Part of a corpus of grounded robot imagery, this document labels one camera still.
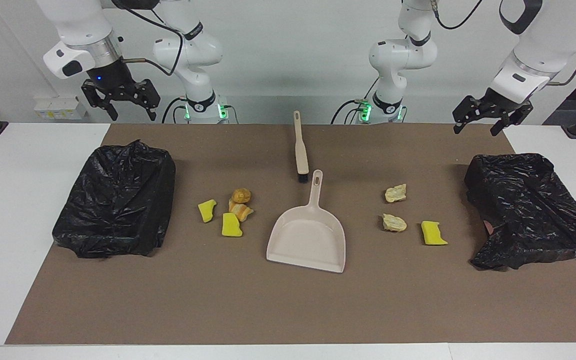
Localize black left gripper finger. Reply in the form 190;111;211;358
452;96;486;135
490;106;533;137

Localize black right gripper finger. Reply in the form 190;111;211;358
81;80;119;122
135;79;161;122

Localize torn bread piece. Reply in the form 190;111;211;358
382;213;408;233
384;183;408;204

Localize small yellow sponge piece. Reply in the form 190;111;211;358
197;199;218;223

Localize yellow sponge block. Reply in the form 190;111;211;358
421;220;449;247

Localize striped croissant piece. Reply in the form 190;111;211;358
228;199;255;222

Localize yellow green sponge piece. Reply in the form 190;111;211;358
221;212;244;238

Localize beige brush black bristles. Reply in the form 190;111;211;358
293;110;310;183

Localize beige plastic dustpan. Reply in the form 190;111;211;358
266;169;347;274

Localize black plastic bin bag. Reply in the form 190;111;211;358
52;139;177;259
464;153;576;271

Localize white socket box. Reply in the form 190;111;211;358
34;96;89;121

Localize brown table mat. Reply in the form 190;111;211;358
5;123;576;346

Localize black base cable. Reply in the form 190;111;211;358
161;96;191;124
330;99;369;124

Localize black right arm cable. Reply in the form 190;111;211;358
110;0;185;77

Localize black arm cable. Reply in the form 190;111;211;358
432;0;576;87
110;0;185;77

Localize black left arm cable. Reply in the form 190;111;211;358
432;0;576;87

